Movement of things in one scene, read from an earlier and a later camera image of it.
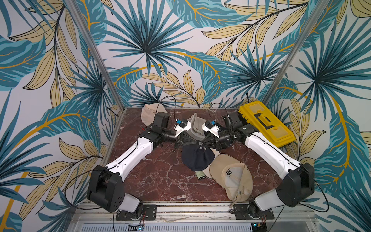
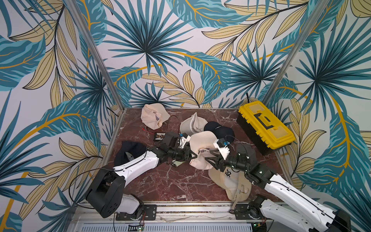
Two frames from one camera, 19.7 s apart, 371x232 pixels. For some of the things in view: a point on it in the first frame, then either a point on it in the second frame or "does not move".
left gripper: [185, 139] to [186, 156]
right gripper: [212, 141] to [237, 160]
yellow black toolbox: [267, 123] does not move
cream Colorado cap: [206, 172] to [200, 140]
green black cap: [200, 174] to [177, 163]
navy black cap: [196, 157] to [129, 151]
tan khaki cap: [233, 176] does not move
